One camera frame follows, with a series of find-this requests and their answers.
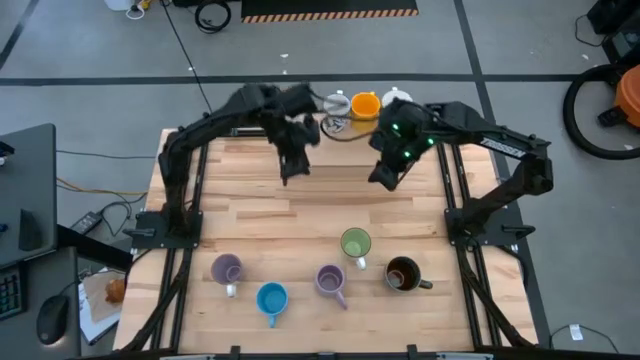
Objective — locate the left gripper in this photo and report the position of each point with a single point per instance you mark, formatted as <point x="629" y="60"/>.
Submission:
<point x="295" y="132"/>

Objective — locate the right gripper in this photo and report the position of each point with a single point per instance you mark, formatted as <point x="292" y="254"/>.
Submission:
<point x="400" y="157"/>

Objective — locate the light green mug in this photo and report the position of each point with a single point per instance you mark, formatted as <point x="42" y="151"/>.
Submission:
<point x="356" y="242"/>

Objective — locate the blue white floral mug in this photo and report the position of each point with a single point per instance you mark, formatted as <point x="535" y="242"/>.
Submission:
<point x="336" y="104"/>

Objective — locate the teal green mug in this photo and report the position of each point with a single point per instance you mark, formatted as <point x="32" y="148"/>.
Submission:
<point x="395" y="96"/>

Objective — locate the pink ribbed mug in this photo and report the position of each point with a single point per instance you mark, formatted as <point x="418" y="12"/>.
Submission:
<point x="330" y="280"/>

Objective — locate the light blue faceted mug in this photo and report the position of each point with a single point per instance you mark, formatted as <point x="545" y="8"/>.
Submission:
<point x="272" y="300"/>

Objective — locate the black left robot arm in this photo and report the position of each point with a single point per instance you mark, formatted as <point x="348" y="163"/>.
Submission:
<point x="210" y="122"/>

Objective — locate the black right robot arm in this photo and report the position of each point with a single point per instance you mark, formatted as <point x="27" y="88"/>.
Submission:
<point x="480" y="132"/>

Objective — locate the yellow mug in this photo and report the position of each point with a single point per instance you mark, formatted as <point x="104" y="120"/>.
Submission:
<point x="365" y="106"/>

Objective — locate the speckled teal brown mug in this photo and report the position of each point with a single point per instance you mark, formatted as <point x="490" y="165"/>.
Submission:
<point x="402" y="274"/>

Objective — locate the black hazard stripe mat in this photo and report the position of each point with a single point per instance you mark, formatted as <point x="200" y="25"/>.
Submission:
<point x="325" y="7"/>

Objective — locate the orange vacuum cleaner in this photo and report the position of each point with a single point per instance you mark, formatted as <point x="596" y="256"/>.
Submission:
<point x="570" y="125"/>
<point x="630" y="95"/>

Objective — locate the black power adapter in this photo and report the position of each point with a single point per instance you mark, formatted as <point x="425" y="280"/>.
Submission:
<point x="86" y="223"/>

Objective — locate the small brown object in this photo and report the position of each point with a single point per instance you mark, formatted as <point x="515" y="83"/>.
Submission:
<point x="115" y="291"/>

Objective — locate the white floor object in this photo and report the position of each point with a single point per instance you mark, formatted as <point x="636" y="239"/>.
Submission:
<point x="117" y="4"/>

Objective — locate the white floor tag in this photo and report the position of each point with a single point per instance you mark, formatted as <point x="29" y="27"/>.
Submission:
<point x="576" y="332"/>

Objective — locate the white papers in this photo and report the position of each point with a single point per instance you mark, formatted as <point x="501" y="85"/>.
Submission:
<point x="92" y="320"/>

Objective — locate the grey desk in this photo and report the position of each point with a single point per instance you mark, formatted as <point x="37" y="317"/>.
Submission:
<point x="30" y="170"/>

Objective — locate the black object on desk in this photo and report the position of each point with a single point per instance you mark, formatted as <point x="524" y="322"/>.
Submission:
<point x="30" y="232"/>

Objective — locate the black equipment box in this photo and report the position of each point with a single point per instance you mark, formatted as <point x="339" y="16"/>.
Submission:
<point x="620" y="25"/>

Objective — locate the black computer mouse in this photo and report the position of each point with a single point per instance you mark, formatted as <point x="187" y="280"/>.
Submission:
<point x="52" y="320"/>

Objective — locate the black keyboard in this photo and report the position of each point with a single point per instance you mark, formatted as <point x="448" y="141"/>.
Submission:
<point x="10" y="295"/>

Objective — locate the black aluminium table frame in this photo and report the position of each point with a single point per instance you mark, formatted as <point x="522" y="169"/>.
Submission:
<point x="452" y="180"/>

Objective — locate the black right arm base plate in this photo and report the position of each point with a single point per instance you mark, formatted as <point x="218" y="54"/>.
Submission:
<point x="495" y="230"/>

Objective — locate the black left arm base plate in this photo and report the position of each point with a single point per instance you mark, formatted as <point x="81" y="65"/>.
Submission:
<point x="150" y="230"/>

